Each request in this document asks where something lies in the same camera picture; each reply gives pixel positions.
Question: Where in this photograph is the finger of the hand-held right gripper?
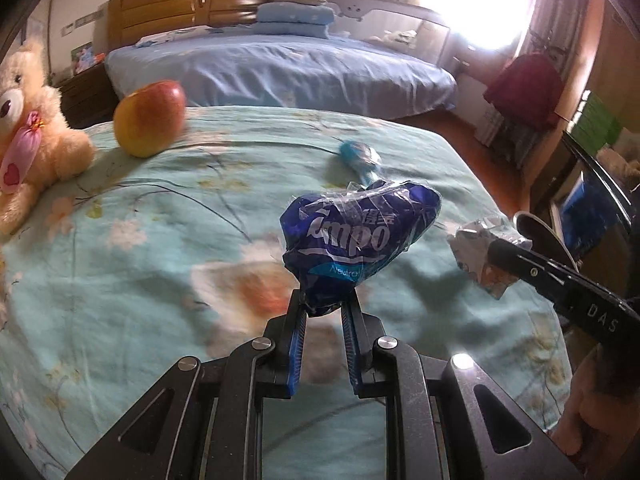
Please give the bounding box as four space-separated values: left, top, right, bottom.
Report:
486 236 571 306

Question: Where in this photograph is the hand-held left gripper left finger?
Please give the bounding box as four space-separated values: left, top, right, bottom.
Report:
65 290 308 480

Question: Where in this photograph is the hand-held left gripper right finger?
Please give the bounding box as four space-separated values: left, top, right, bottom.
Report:
340 297 583 480

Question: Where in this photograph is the round white trash bin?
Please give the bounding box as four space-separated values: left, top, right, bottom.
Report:
513 211 582 273

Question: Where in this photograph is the silver blue printed wrapper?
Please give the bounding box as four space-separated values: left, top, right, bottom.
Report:
446 216 523 302

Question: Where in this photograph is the blue tissue packet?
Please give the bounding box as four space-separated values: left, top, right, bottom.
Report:
280 180 443 319

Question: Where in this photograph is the person's right hand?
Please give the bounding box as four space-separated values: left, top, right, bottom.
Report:
550 345 640 457

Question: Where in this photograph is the black television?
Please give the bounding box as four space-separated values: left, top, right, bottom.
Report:
547 130 640 266

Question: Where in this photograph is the brown plush toy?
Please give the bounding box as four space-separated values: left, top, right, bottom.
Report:
597 130 640 186

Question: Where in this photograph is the stack of green boxes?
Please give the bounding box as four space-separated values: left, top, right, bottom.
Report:
570 91 626 153

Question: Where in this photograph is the teal floral blanket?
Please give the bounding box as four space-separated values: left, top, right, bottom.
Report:
0 105 573 480

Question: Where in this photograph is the hanging red coat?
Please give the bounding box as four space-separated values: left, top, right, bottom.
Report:
482 52 568 133

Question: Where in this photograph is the blue toothbrush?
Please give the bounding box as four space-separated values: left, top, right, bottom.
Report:
338 140 387 187

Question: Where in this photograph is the red and yellow apple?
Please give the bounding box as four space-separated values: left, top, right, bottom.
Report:
113 80 187 159

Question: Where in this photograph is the bed with blue sheet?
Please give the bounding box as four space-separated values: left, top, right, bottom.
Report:
105 35 458 123

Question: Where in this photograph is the dark wooden nightstand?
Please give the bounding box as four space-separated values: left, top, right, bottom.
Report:
52 62 121 131

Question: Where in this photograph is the blue pillow stack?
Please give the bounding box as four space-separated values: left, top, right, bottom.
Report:
255 0 337 40

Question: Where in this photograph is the cream teddy bear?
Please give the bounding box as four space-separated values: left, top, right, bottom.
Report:
0 39 96 237

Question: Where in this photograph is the wooden headboard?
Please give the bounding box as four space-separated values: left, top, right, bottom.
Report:
107 0 278 51

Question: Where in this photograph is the framed photo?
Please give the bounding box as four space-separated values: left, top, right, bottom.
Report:
70 42 96 76

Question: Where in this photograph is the grey bed guard rail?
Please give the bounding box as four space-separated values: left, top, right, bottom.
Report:
325 0 453 73

